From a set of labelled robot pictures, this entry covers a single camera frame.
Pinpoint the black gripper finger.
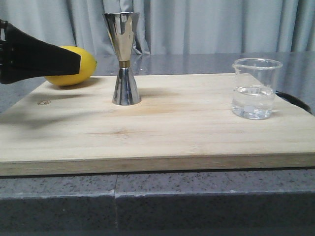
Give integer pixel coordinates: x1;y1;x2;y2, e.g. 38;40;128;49
0;23;81;84

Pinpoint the steel double jigger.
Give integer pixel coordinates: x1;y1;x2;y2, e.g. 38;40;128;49
103;12;141;106

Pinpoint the clear glass beaker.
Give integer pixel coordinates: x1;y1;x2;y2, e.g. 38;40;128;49
232;58;283;120

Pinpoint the yellow lemon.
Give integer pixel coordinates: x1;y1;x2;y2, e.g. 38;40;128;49
45;46;97;86

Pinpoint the grey curtain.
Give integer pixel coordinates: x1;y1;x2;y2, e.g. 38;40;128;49
0;0;315;55

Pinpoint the wooden cutting board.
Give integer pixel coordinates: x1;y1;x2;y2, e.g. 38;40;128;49
0;74;315;176

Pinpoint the black cable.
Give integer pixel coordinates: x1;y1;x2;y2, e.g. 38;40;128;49
274;90;313;114

